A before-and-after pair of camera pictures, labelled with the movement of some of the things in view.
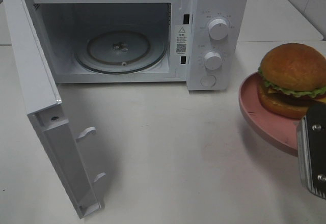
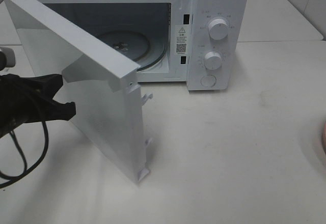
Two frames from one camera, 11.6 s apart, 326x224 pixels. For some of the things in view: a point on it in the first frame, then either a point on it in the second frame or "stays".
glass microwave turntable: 121,50 stays
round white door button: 208,80 stays
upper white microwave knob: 218,29 stays
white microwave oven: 140,31 stays
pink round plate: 280,131 -> 324,138
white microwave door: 48,118 -> 103,84
